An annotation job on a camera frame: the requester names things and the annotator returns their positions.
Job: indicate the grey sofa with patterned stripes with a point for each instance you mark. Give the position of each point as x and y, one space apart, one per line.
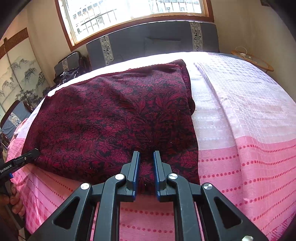
161 39

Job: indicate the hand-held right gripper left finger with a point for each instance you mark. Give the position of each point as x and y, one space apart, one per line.
135 171

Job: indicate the person's left hand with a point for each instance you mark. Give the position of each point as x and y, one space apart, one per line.
17 204

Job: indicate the pile of dark clothes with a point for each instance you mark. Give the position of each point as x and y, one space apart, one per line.
67 76

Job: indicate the maroon patterned sweater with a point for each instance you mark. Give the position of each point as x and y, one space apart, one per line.
104 115

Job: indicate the wooden armchair with grey cushion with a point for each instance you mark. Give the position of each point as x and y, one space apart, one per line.
16 115
67 63

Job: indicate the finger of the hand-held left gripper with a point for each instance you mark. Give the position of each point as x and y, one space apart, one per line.
27 156

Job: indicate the pink checked blanket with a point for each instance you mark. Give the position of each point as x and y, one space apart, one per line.
242 115

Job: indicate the wooden framed barred window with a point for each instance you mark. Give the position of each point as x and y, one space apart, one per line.
104 16

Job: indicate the round wooden side table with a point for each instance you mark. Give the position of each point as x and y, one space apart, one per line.
261 63

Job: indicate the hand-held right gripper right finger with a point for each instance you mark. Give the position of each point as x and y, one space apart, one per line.
158 171

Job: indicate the painted folding screen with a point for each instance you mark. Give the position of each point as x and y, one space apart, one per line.
18 74

